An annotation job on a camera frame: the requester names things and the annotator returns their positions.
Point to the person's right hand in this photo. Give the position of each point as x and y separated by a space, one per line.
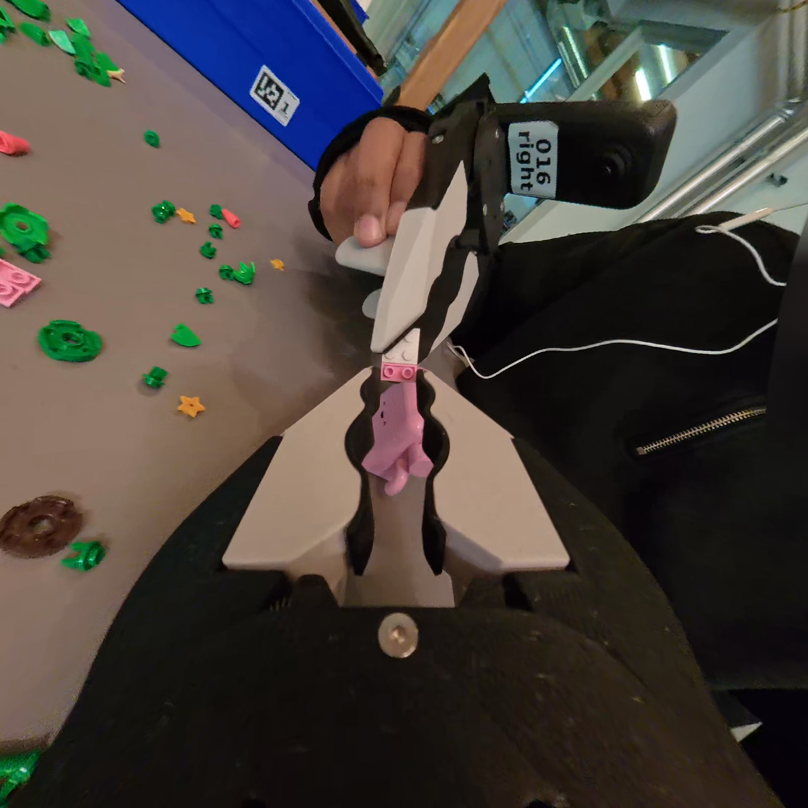
372 183

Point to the pink toy brick body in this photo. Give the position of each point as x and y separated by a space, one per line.
397 435

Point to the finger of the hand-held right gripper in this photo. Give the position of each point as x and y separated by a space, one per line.
464 296
416 271

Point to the wooden post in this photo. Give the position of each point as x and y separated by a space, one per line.
454 50

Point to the small white studded plate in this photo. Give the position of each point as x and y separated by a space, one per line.
404 347

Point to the person's right forearm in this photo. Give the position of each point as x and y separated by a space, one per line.
404 118

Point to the brown round plate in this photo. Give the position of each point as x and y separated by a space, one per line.
25 536

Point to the green leaf piece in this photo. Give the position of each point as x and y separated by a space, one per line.
238 272
22 227

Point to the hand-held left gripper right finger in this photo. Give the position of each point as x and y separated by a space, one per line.
498 505

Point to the blue plastic bin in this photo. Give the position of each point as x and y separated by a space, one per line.
252 57

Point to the metal air duct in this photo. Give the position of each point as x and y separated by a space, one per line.
631 57

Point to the pile of green leaf pieces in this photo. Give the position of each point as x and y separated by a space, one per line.
69 38

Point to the small pink studded plate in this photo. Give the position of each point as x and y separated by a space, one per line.
399 372
19 284

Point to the person's black jacket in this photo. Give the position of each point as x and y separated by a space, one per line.
631 442

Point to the green quarter dome piece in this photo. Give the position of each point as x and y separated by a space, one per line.
185 336

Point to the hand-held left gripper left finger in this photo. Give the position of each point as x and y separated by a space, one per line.
296 505

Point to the small red cone piece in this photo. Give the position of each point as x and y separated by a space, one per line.
12 144
231 218

